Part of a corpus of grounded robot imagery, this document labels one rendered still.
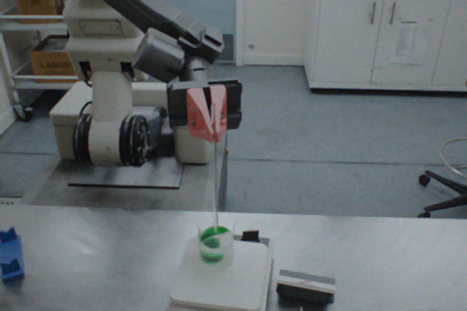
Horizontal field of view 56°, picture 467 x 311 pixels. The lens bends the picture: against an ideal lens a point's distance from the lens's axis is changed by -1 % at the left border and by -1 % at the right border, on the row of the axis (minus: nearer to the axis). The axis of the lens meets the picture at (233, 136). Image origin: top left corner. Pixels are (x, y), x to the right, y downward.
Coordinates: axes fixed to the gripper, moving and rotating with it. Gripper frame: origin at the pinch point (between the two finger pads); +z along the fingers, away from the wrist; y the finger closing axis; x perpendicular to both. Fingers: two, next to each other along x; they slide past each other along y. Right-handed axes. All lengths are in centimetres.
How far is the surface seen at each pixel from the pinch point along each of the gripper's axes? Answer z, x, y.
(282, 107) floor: -202, 105, 74
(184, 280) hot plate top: 4.3, 19.8, -5.1
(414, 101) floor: -195, 105, 165
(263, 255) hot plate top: 1.7, 19.8, 6.5
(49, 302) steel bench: -2.9, 28.7, -25.5
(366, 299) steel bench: 5.5, 28.5, 22.2
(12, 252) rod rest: -13.9, 27.8, -33.0
